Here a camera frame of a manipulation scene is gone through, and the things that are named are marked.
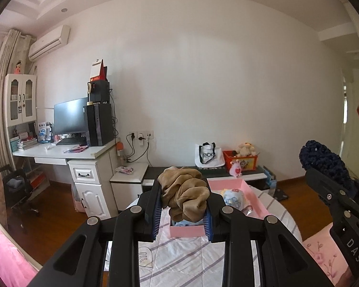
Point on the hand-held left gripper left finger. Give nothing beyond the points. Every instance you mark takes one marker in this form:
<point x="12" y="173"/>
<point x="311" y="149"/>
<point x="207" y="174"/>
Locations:
<point x="156" y="221"/>

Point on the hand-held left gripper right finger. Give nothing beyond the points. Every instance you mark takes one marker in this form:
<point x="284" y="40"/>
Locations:
<point x="208" y="224"/>

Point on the pink box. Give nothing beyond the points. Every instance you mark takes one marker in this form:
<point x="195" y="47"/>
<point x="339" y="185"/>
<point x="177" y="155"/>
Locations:
<point x="187" y="231"/>

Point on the light blue fuzzy cloth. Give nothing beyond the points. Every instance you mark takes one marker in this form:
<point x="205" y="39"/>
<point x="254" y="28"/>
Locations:
<point x="185" y="223"/>

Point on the navy knit scrunchie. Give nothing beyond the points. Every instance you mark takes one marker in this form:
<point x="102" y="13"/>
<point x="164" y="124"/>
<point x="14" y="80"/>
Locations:
<point x="323" y="158"/>

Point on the cartoon print blue cloth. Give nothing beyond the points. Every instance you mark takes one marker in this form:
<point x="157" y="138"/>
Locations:
<point x="235" y="198"/>

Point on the brown velvet cloth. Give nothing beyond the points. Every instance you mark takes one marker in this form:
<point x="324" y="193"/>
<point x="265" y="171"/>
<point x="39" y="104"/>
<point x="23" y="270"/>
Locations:
<point x="185" y="191"/>

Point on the white side table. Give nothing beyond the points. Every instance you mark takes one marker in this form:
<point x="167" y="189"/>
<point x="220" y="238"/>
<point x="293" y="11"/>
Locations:
<point x="128" y="191"/>

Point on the black bathroom scale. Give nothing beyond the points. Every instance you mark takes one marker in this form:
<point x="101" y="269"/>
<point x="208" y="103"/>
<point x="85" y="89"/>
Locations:
<point x="282" y="195"/>

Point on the white door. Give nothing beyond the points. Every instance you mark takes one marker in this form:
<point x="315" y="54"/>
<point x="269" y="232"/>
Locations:
<point x="354" y="143"/>

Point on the black and white low cabinet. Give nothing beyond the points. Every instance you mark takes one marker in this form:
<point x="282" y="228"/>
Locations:
<point x="151" y="173"/>

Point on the dark green box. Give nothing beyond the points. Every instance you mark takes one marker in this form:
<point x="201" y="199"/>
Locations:
<point x="212" y="169"/>

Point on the blue carton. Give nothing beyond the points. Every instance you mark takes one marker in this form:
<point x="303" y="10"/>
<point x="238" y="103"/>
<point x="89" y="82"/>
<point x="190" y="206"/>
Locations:
<point x="270" y="181"/>

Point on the pink packet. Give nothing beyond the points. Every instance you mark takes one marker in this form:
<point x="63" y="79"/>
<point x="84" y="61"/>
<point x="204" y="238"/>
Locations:
<point x="124" y="169"/>

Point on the pink plush toy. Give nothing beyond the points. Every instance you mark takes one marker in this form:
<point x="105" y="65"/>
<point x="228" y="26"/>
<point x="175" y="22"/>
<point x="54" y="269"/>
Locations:
<point x="236" y="169"/>

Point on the white tote bag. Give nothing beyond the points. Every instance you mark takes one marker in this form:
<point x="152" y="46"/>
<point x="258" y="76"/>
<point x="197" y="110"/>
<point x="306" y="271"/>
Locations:
<point x="209" y="155"/>

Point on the red toy box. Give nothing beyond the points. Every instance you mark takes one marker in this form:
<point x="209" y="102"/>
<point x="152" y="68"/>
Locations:
<point x="248" y="164"/>

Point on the white desk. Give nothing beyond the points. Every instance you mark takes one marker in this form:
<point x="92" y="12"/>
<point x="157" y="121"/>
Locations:
<point x="92" y="185"/>

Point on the orange bottle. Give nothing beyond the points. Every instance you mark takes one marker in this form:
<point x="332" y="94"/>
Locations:
<point x="119" y="147"/>

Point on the cream plush toy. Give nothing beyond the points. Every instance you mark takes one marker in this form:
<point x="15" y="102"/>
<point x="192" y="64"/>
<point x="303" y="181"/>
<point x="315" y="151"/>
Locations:
<point x="245" y="149"/>

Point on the pink notebook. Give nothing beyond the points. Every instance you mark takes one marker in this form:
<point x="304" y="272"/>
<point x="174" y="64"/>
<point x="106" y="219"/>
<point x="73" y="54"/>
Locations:
<point x="76" y="149"/>

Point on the black computer tower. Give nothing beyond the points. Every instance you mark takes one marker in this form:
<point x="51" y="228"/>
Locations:
<point x="98" y="125"/>

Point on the black keyboard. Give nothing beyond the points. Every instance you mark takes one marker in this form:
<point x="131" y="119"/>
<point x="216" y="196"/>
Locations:
<point x="71" y="141"/>

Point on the black computer monitor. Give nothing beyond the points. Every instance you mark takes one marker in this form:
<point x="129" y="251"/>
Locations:
<point x="70" y="116"/>

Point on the black box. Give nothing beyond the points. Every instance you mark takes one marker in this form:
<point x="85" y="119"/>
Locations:
<point x="100" y="91"/>

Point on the blue and white box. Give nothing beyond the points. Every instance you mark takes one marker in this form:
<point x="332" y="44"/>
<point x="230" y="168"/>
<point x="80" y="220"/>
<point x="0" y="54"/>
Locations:
<point x="43" y="131"/>

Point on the black office chair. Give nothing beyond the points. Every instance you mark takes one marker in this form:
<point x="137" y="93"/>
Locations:
<point x="16" y="185"/>

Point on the stack of books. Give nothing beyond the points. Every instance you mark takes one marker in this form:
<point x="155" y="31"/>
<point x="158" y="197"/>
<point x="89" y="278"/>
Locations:
<point x="24" y="143"/>

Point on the red and white box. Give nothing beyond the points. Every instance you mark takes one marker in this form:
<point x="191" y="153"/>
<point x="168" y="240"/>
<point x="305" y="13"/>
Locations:
<point x="97" y="70"/>

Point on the white glass door cabinet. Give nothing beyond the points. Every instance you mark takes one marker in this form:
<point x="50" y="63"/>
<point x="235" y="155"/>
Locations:
<point x="19" y="98"/>

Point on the pink doll figure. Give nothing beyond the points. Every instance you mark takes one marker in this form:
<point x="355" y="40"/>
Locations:
<point x="18" y="67"/>

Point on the white air conditioner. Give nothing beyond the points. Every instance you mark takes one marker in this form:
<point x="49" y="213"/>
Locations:
<point x="48" y="43"/>

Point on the white curtain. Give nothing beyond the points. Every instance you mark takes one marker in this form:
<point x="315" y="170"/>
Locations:
<point x="6" y="65"/>

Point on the white wall outlets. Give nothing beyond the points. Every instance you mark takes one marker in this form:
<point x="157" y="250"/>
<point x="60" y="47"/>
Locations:
<point x="149" y="134"/>

